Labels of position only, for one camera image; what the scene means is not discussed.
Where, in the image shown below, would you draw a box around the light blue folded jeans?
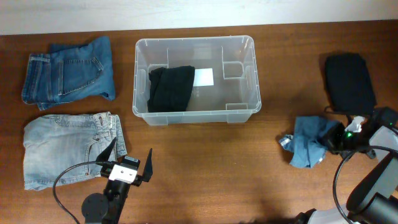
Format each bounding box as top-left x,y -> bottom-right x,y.
23,112 -> 127,190

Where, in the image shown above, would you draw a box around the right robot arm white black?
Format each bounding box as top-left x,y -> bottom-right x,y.
292,107 -> 397,224

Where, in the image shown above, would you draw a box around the dark blue folded jeans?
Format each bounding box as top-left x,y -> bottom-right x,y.
21,36 -> 116,110

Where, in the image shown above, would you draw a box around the blue shirt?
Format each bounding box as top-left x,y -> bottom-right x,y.
279,116 -> 340,169

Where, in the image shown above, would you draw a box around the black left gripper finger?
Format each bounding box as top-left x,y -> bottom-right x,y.
142,148 -> 153,182
96,138 -> 117,162

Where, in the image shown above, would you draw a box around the clear plastic storage bin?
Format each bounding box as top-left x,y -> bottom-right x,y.
132,35 -> 262,126

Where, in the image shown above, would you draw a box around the black garment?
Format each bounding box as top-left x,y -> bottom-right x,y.
147,66 -> 195,113
325,53 -> 377,116

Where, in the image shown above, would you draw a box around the white label in bin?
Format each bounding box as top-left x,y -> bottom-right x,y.
193,68 -> 214,87

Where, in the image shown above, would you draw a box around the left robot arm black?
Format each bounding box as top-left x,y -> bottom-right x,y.
81,138 -> 153,224

